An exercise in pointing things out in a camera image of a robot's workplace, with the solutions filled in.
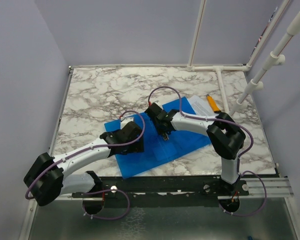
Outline blue plastic folder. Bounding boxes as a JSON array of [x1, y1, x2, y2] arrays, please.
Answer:
[[104, 97, 213, 180]]

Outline printed white paper sheets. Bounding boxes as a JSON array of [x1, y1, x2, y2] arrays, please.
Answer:
[[187, 95, 216, 117]]

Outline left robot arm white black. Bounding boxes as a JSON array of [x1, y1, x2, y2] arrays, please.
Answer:
[[23, 121, 145, 207]]

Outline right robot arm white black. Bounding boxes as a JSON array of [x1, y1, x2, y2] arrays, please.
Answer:
[[145, 103, 246, 196]]

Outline metal folder clip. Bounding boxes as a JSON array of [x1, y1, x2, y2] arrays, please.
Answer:
[[161, 132, 169, 141]]

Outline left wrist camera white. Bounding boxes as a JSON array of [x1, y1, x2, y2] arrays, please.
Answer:
[[120, 116, 134, 130]]

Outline black mounting rail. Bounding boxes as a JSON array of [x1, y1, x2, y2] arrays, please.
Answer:
[[72, 175, 249, 208]]

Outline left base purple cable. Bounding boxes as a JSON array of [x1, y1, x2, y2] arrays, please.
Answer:
[[82, 189, 131, 221]]

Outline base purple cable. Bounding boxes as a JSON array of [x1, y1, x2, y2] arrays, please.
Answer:
[[82, 189, 131, 221], [222, 170, 268, 217]]

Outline white PVC pipe frame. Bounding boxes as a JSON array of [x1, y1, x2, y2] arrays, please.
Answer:
[[71, 0, 292, 121]]

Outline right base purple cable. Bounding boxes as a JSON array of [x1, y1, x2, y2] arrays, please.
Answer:
[[222, 170, 268, 217]]

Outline white PVC camera pole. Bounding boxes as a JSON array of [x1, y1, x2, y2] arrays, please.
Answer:
[[228, 11, 300, 116]]

